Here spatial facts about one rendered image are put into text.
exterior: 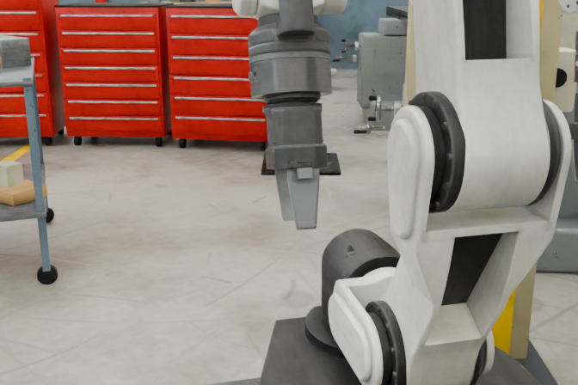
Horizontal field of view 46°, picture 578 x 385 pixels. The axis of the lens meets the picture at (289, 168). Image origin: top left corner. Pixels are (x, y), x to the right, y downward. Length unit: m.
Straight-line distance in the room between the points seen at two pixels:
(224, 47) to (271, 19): 4.03
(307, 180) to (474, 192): 0.20
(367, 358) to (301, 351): 0.27
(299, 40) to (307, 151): 0.11
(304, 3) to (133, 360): 1.82
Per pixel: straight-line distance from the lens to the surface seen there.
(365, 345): 1.00
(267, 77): 0.71
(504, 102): 0.79
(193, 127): 4.91
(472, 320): 0.99
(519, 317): 2.31
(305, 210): 0.69
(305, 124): 0.71
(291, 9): 0.69
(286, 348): 1.26
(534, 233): 0.87
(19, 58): 3.20
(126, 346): 2.46
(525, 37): 0.83
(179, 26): 4.84
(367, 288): 1.12
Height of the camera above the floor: 1.21
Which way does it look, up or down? 16 degrees down
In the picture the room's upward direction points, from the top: straight up
